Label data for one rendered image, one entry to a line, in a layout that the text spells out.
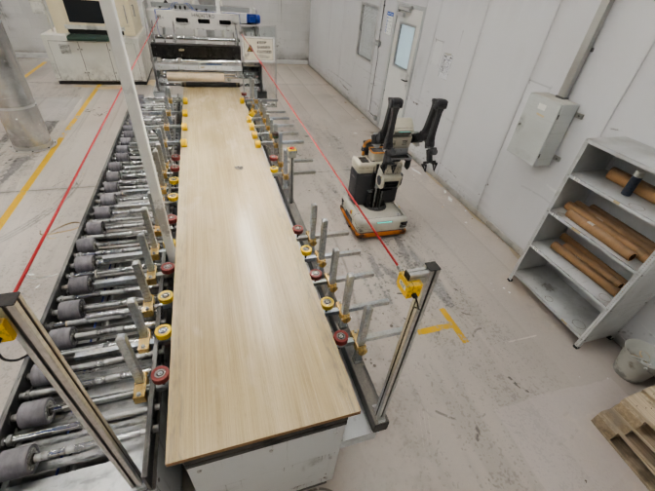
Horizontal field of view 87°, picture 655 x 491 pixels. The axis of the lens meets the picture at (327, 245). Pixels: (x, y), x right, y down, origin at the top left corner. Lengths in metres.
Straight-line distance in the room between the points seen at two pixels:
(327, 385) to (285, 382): 0.20
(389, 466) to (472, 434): 0.64
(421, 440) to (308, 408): 1.23
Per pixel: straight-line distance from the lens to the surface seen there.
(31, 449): 1.99
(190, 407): 1.75
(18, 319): 1.03
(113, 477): 1.93
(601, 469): 3.26
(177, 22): 6.12
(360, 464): 2.59
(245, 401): 1.71
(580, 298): 4.18
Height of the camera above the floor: 2.41
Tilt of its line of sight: 38 degrees down
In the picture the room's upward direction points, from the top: 6 degrees clockwise
